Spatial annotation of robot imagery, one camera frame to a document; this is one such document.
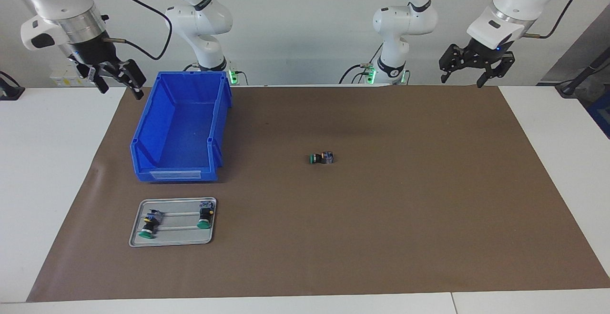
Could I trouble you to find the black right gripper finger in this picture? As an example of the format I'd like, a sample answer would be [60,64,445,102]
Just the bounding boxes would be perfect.
[68,56,110,95]
[111,59,147,101]

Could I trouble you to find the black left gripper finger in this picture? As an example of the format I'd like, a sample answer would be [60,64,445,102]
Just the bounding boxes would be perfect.
[476,51,516,89]
[438,43,471,85]

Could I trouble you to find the blue plastic storage bin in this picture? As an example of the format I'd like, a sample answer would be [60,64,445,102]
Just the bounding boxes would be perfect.
[130,71,233,182]

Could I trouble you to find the black stand pole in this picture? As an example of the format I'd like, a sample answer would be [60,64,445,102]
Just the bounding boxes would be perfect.
[555,47,610,98]

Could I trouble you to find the black table clamp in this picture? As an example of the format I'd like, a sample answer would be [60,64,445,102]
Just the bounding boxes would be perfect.
[0,71,25,101]

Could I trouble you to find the grey metal tray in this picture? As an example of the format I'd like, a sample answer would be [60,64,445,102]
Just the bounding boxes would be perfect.
[129,197,217,248]

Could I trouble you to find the brown table mat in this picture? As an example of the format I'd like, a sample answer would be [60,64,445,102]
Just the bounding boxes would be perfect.
[26,84,610,303]

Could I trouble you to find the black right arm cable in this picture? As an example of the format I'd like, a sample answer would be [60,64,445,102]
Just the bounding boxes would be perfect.
[102,0,173,61]

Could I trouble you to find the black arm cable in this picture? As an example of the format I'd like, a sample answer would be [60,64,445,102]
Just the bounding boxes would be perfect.
[102,0,173,61]
[427,0,595,39]

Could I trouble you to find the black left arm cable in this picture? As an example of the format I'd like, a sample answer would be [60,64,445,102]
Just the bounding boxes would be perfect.
[427,0,595,39]

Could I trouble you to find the black base cable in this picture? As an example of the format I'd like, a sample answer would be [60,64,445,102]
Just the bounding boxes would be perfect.
[339,42,384,85]

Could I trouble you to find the blue metal frame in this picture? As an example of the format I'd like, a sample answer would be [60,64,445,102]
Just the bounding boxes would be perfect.
[587,90,610,139]

